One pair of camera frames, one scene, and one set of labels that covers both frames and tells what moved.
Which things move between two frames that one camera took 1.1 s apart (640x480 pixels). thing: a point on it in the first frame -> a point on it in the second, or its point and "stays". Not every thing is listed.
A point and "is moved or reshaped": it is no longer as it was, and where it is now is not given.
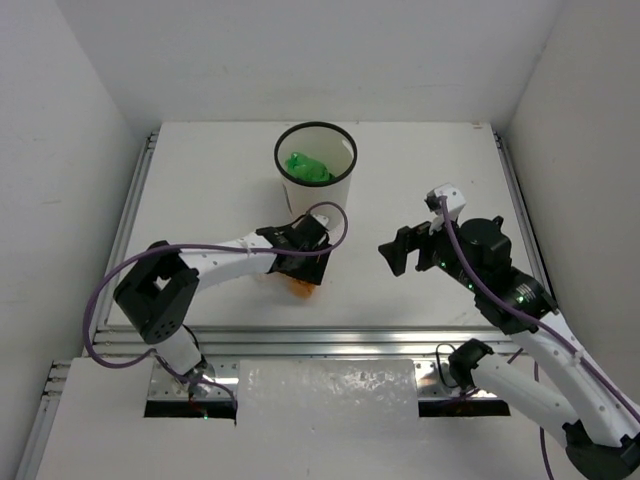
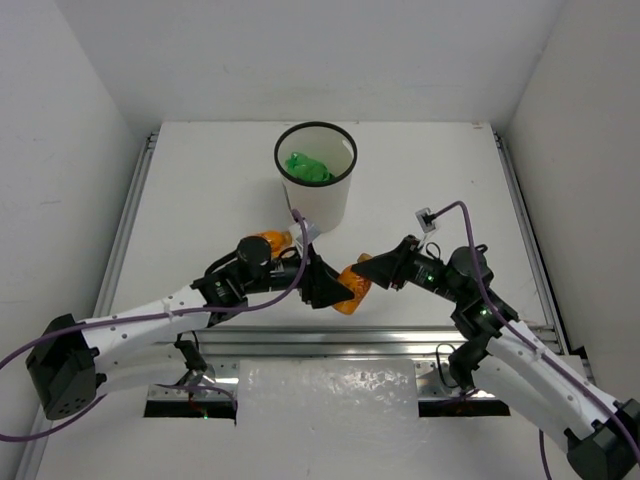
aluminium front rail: x=321 y=342 stays
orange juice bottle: x=301 y=290 is moved or reshaped
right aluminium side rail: x=525 y=219 stays
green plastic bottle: x=307 y=168 stays
